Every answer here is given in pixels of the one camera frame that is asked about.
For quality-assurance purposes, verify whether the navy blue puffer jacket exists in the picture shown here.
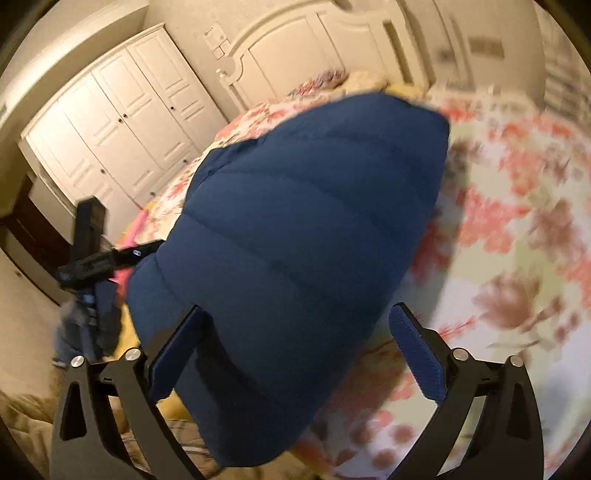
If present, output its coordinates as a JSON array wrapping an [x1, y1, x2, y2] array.
[[124, 90, 451, 467]]

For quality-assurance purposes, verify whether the cream fluffy pillow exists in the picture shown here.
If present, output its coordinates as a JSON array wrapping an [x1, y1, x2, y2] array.
[[344, 69, 389, 93]]

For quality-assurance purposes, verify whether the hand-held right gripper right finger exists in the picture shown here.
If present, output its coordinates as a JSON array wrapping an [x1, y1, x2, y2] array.
[[385, 302, 546, 480]]

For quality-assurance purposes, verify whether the tan blanket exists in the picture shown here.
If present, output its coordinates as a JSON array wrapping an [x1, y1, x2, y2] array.
[[0, 388, 222, 480]]

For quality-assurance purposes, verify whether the pink cloth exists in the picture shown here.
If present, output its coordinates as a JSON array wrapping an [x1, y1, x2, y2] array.
[[111, 210, 148, 296]]

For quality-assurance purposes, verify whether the floral bed sheet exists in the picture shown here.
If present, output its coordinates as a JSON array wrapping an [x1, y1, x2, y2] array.
[[115, 88, 591, 480]]

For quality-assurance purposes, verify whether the person's leg in jeans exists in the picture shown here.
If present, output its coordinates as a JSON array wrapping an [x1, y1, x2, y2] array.
[[52, 300, 93, 367]]

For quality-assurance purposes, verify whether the white wall control panel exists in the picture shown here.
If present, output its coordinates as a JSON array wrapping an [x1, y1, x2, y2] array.
[[201, 25, 232, 61]]

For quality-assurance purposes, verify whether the white panelled wardrobe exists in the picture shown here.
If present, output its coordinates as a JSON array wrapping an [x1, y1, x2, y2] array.
[[18, 23, 229, 217]]

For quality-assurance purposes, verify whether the beige wall switch plate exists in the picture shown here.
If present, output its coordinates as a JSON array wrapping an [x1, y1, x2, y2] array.
[[468, 38, 503, 58]]

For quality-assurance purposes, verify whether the yellow pillow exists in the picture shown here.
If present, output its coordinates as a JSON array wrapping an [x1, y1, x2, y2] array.
[[385, 82, 430, 100]]

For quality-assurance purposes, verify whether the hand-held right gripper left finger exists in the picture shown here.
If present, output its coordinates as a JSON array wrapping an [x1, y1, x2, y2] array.
[[50, 305, 218, 480]]

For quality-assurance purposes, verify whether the cream carved headboard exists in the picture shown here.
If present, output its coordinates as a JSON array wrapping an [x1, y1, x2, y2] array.
[[217, 0, 430, 112]]

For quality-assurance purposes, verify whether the floral pillow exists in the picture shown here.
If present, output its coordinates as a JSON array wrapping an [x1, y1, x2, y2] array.
[[288, 69, 347, 97]]

